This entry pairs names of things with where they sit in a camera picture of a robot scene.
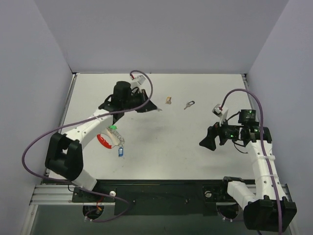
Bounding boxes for key with black tag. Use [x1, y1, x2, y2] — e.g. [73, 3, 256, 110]
[184, 100, 195, 110]

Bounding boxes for red handle spring keyring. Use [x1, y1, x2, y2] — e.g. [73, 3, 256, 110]
[96, 127, 125, 149]

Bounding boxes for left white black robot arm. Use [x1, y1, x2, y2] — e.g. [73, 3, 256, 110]
[45, 81, 157, 202]

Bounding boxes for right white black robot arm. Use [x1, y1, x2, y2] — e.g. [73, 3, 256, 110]
[199, 106, 297, 234]

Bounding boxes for blue key tag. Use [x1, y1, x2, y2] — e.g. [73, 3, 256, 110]
[118, 147, 124, 157]

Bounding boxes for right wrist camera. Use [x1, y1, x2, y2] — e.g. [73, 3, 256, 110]
[212, 104, 228, 126]

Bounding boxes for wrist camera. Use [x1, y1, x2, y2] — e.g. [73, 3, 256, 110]
[131, 75, 146, 87]
[212, 104, 228, 126]

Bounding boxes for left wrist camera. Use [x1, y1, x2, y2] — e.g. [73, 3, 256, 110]
[131, 75, 146, 87]

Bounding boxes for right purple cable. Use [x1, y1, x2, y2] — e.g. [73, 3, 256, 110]
[220, 89, 284, 233]

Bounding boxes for purple cable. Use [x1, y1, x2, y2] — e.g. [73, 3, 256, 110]
[220, 89, 284, 233]
[21, 70, 154, 222]

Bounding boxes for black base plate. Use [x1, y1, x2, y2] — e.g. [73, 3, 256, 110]
[72, 180, 242, 219]

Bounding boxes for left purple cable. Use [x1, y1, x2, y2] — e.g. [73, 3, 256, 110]
[21, 70, 154, 222]

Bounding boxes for aluminium frame rail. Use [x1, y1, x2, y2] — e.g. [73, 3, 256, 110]
[29, 185, 76, 206]

